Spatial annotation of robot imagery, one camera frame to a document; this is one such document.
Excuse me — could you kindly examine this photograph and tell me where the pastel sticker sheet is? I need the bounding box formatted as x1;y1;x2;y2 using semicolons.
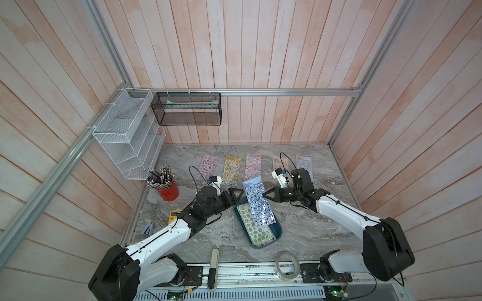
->
273;158;289;177

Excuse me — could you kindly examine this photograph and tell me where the red blue cat sticker sheet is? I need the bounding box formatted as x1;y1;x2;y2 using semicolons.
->
244;154;262;181

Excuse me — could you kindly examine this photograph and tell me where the colourful small sticker sheet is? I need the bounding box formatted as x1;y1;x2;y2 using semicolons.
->
222;155;242;186

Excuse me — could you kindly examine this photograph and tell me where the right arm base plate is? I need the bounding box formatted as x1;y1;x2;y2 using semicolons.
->
300;263;353;283

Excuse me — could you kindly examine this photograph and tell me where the green sticker sheet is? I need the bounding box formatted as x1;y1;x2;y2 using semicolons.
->
237;203;276;248

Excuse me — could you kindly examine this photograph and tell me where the dark blue sticker sheet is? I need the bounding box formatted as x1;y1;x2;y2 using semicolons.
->
243;176;276;228

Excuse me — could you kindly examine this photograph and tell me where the clear tape roll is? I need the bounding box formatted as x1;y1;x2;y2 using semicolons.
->
274;252;301;281

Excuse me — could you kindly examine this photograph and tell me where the red pencil cup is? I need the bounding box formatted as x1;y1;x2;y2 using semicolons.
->
146;165;179;202

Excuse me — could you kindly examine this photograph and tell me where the blue binder clip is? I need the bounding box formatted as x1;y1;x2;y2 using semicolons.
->
142;222;155;238

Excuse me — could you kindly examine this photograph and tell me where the yellow calculator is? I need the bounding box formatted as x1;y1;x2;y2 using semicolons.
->
168;210;182;224

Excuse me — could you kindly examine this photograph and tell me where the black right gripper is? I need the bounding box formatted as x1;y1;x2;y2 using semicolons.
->
262;187;303;203

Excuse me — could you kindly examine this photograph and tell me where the white mesh wall shelf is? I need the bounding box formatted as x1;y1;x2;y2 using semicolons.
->
93;89;166;181

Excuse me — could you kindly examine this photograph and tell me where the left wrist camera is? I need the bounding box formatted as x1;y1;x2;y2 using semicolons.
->
207;176;222;196

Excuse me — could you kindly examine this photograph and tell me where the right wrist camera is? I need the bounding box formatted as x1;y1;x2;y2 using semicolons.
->
271;168;288;188

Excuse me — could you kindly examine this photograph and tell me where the light blue sticker sheet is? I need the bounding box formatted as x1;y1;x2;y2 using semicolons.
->
296;155;314;180

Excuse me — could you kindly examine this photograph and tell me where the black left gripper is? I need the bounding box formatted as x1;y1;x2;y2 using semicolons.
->
205;187;244;219

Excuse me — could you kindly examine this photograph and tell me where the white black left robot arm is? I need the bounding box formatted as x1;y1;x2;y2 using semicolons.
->
88;186;244;300

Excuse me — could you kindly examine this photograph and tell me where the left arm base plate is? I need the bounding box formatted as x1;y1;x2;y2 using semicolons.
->
155;265;203;287

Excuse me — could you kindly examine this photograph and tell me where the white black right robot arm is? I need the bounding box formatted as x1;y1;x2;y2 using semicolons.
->
263;168;415;283

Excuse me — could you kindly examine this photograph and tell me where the teal storage box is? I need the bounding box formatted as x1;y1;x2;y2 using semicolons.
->
233;197;282;249

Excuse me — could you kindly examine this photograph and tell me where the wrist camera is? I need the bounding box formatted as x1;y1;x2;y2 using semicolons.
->
207;176;222;196
271;168;288;188

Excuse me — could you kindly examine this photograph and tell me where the black mesh wall basket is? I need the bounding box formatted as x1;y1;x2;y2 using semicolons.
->
151;92;222;126

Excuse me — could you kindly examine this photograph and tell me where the pink sticker sheet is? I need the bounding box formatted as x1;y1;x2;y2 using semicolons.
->
197;154;218;179

